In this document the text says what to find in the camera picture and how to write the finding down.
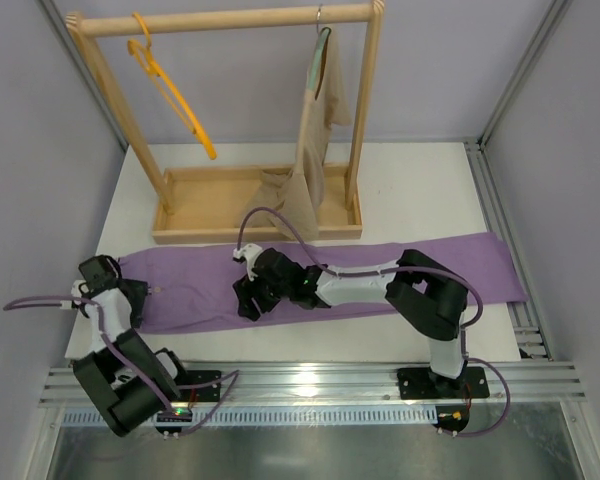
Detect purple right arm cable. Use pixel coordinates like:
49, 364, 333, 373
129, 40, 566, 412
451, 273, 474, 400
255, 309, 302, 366
234, 205, 512, 440

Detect left aluminium frame post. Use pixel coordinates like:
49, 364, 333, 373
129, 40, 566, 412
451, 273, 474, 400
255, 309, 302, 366
34, 0, 129, 153

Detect wooden clothes rack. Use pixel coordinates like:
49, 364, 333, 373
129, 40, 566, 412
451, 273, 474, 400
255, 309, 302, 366
66, 1, 385, 244

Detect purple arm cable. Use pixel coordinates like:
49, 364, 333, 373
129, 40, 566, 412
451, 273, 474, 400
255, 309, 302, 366
234, 205, 512, 440
3, 294, 241, 438

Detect aluminium mounting rail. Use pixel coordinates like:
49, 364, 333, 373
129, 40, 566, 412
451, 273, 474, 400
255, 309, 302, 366
39, 358, 586, 402

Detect beige trousers on hanger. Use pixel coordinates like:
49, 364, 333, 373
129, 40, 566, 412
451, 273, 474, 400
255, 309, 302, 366
245, 26, 351, 240

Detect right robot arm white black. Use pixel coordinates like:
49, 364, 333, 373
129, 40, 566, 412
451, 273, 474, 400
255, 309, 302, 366
233, 244, 470, 398

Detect purple trousers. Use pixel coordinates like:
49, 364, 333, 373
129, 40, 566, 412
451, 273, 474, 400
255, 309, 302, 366
118, 233, 528, 335

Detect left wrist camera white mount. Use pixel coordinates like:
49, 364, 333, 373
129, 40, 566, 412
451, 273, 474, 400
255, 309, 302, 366
60, 280, 90, 310

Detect orange plastic hanger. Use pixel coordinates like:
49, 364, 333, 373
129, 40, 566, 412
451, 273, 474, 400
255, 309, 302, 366
127, 12, 217, 160

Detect aluminium frame post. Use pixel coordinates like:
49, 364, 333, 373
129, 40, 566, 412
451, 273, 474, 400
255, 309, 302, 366
34, 0, 129, 153
477, 0, 572, 148

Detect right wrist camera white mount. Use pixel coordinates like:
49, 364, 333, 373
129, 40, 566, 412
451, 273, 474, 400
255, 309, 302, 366
233, 243, 263, 281

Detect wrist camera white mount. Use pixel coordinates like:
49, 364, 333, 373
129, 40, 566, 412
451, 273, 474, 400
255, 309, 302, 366
233, 243, 263, 281
60, 280, 90, 310

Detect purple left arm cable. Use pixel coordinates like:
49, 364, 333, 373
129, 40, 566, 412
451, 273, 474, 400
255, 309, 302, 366
3, 294, 241, 438

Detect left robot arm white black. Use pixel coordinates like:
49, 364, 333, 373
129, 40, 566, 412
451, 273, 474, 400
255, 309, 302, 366
73, 255, 186, 437

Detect green hanger with metal hook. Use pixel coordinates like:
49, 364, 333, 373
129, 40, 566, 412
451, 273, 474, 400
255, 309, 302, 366
306, 4, 331, 98

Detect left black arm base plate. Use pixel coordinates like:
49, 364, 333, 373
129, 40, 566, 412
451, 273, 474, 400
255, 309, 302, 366
177, 370, 222, 404

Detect right aluminium frame post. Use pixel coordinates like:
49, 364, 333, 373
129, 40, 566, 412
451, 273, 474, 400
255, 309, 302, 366
477, 0, 572, 148

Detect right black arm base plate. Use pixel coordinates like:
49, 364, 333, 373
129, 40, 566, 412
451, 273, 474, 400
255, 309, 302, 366
397, 366, 490, 400

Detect slotted grey cable duct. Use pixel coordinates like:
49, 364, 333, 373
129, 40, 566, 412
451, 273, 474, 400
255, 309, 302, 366
61, 404, 437, 428

